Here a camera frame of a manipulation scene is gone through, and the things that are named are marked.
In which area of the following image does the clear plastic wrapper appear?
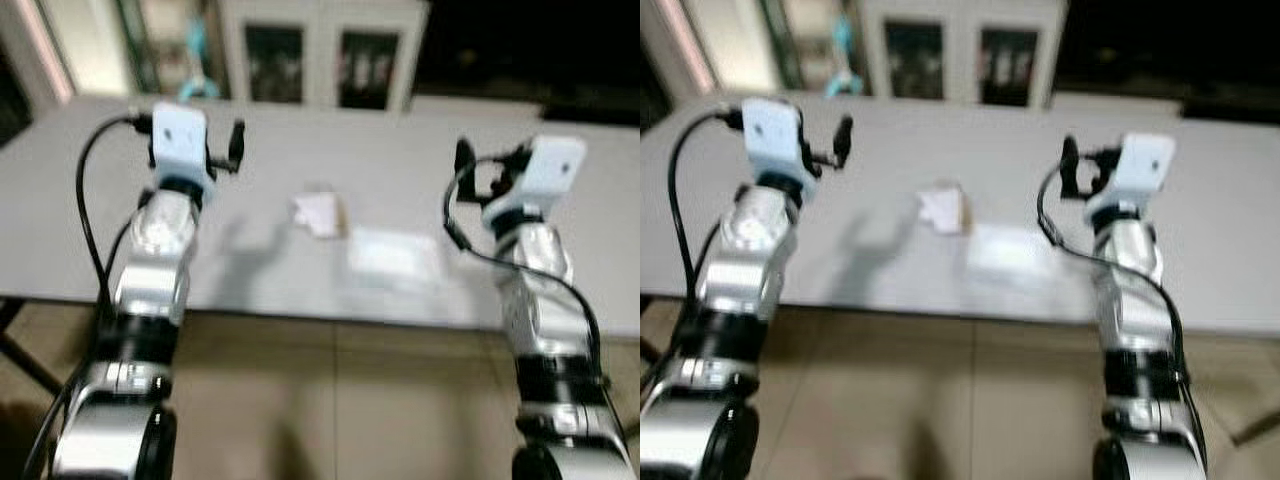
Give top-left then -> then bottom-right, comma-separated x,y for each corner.
347,228 -> 443,293
968,224 -> 1063,286

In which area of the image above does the black table leg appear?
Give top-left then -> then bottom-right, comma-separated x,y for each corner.
640,296 -> 663,363
0,298 -> 63,393
1232,410 -> 1280,446

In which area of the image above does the white pink door frame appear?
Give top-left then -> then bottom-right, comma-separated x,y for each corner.
640,0 -> 716,96
0,0 -> 76,106

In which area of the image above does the white low counter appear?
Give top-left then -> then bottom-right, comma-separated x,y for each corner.
410,95 -> 546,116
1050,92 -> 1186,113

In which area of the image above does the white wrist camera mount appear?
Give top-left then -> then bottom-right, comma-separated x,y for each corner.
150,100 -> 211,186
745,98 -> 816,181
483,135 -> 588,226
1085,132 -> 1176,216

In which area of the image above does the white glass door cabinet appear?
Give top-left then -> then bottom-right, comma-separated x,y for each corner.
860,0 -> 1069,109
215,0 -> 431,113

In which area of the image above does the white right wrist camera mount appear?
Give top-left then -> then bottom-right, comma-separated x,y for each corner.
483,135 -> 588,226
1085,132 -> 1176,216

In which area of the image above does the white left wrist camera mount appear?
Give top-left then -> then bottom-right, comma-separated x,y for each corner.
150,100 -> 211,186
745,98 -> 816,181

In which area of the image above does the light blue plastic hanger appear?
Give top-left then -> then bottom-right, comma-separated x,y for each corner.
825,10 -> 866,98
178,15 -> 223,101

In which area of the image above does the grey glass front cabinet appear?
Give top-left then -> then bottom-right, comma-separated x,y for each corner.
115,0 -> 226,101
765,0 -> 866,96

